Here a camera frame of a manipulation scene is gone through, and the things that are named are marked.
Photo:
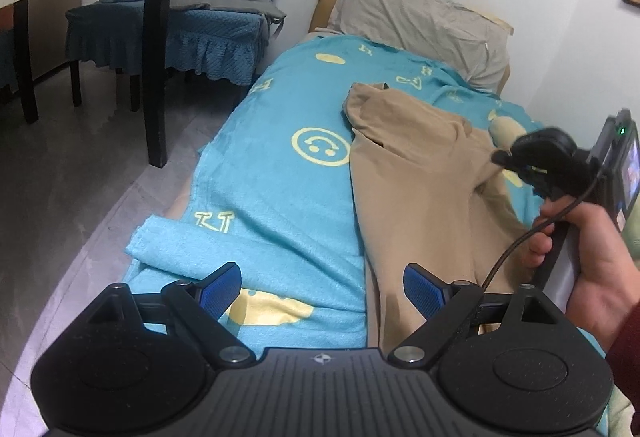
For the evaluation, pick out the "person's right hand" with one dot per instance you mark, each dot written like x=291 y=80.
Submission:
x=600 y=262

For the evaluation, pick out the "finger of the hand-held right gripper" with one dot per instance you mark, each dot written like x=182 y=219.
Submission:
x=525 y=167
x=542 y=143

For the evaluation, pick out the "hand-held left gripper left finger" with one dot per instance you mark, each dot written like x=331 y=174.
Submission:
x=220 y=290

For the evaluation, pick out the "pale green cloth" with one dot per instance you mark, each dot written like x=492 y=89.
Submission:
x=622 y=414

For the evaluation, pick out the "tan garment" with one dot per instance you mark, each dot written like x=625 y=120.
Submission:
x=425 y=197

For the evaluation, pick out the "grey pillow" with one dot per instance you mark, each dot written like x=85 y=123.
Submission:
x=415 y=17

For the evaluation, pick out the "blue printed blanket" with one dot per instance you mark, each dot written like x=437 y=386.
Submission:
x=280 y=197

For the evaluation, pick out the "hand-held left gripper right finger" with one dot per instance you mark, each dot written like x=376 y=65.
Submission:
x=423 y=291

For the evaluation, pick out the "person's right forearm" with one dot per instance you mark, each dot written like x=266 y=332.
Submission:
x=625 y=367

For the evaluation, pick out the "blue covered chair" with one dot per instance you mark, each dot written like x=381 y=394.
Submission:
x=107 y=32
x=220 y=32

